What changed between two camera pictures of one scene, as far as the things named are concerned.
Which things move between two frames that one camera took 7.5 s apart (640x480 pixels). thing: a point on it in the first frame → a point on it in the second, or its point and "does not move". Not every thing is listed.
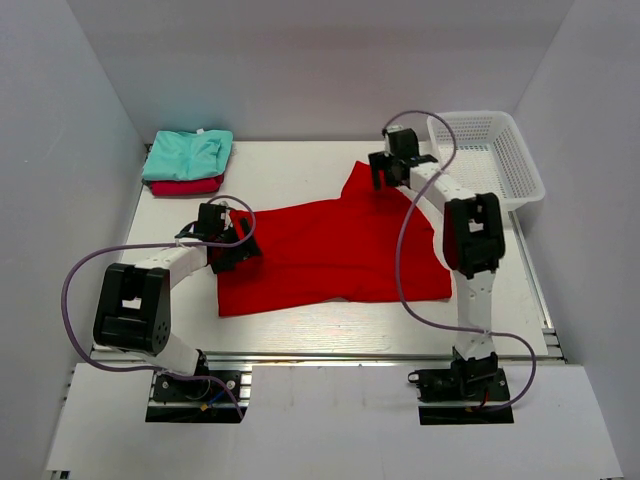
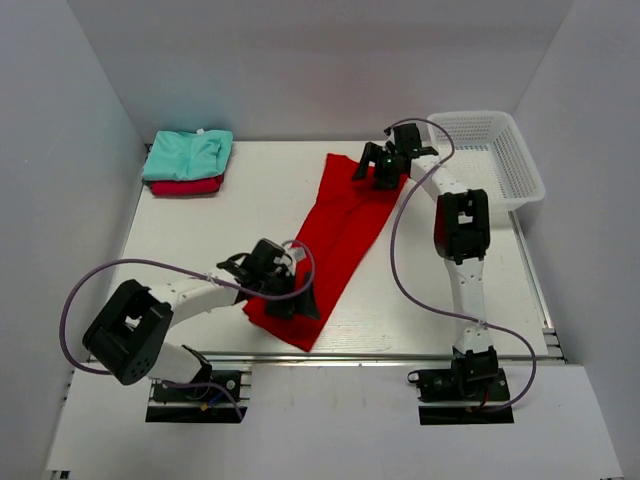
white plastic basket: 490,156 does not move
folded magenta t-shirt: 187,186 does not move
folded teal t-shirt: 176,155 does not move
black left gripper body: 236,253 → 281,283
